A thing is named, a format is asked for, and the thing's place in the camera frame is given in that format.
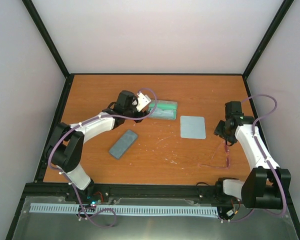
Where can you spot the grey green-lined glasses case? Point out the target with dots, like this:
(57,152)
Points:
(165,104)

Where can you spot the light blue slotted cable duct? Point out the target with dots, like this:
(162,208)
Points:
(127,210)

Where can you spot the left black frame post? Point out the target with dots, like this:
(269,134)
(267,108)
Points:
(37,20)

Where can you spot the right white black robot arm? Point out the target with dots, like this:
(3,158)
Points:
(267,183)

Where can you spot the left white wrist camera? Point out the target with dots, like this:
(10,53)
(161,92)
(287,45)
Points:
(142,101)

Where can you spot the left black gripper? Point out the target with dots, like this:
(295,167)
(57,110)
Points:
(142,114)

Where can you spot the blue-grey closed glasses case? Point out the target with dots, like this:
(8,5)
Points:
(123,144)

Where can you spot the black frame post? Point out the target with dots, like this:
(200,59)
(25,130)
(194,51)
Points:
(37,20)
(271,30)

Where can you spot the near red transparent glasses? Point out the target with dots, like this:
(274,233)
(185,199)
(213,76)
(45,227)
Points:
(219,159)

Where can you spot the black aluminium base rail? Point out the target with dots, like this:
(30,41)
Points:
(155,192)

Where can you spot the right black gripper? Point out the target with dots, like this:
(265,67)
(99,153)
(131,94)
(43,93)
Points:
(218,131)

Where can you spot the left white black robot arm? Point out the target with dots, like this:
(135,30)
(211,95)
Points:
(65,146)

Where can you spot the right black frame post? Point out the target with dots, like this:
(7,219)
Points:
(271,30)

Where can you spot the blue cleaning cloth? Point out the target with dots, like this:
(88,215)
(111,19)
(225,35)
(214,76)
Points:
(164,114)
(192,127)

